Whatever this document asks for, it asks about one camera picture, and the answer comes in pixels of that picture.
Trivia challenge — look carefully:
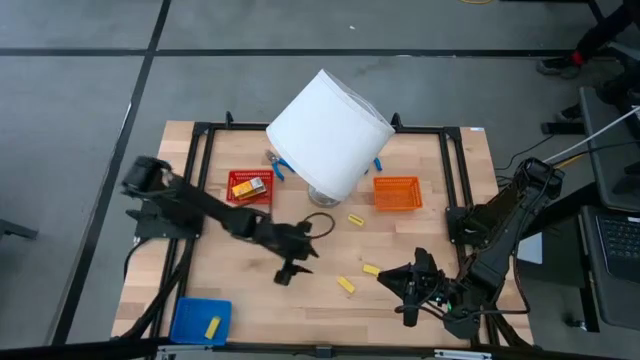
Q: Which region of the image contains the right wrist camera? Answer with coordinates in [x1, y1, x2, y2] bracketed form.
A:
[401, 298, 420, 328]

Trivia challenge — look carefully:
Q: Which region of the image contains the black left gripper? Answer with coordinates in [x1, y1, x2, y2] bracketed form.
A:
[251, 219, 321, 277]

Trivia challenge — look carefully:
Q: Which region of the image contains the orange plastic basket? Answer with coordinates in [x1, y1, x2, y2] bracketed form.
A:
[372, 175, 424, 213]

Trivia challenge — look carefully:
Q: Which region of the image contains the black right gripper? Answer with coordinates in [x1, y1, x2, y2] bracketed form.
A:
[376, 247, 449, 307]

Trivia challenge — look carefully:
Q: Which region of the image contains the person's shoe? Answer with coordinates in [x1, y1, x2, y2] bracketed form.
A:
[536, 55, 584, 80]

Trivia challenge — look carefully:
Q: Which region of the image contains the person's leg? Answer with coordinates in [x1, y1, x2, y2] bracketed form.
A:
[569, 0, 640, 66]

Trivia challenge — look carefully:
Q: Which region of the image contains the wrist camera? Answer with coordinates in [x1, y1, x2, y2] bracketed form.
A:
[401, 298, 420, 328]
[273, 268, 297, 288]

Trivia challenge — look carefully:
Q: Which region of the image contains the yellow green crayon box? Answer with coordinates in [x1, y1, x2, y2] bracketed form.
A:
[230, 179, 261, 202]

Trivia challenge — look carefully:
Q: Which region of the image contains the silver lamp with white shade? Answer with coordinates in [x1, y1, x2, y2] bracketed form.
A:
[265, 68, 397, 210]

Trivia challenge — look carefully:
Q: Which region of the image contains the red plastic basket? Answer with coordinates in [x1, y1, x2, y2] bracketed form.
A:
[225, 169, 276, 207]

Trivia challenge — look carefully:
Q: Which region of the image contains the black laptop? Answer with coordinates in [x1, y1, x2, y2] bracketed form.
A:
[578, 204, 640, 332]

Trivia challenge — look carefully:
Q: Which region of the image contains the black metal table frame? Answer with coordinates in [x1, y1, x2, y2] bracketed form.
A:
[112, 110, 534, 360]

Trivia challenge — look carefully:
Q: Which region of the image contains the blue plastic tray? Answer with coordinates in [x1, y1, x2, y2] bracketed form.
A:
[169, 296, 234, 347]

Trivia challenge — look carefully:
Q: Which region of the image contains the white cable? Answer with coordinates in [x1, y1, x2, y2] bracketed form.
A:
[541, 105, 640, 165]

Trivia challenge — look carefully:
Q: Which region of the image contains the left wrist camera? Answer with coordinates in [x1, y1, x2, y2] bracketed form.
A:
[273, 268, 297, 288]

